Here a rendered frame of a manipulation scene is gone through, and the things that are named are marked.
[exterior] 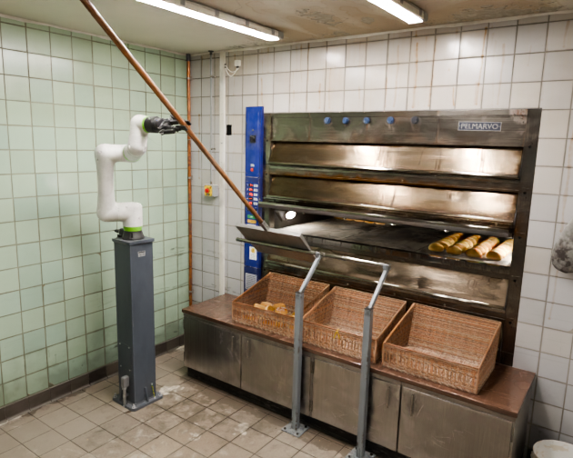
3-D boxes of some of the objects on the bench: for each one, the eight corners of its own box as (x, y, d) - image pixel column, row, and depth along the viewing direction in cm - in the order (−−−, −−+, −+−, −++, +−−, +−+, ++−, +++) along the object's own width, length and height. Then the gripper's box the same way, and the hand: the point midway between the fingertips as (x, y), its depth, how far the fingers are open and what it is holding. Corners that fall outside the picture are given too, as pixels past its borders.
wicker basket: (269, 303, 394) (270, 271, 390) (329, 319, 363) (331, 283, 359) (230, 321, 355) (230, 284, 350) (294, 340, 324) (296, 300, 319)
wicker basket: (409, 341, 327) (413, 302, 323) (498, 363, 296) (503, 321, 291) (379, 366, 288) (382, 322, 283) (477, 396, 256) (483, 347, 252)
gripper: (168, 118, 273) (199, 119, 260) (154, 140, 267) (185, 141, 254) (160, 109, 268) (191, 109, 255) (145, 131, 261) (176, 132, 248)
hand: (184, 124), depth 256 cm, fingers closed on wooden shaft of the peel, 3 cm apart
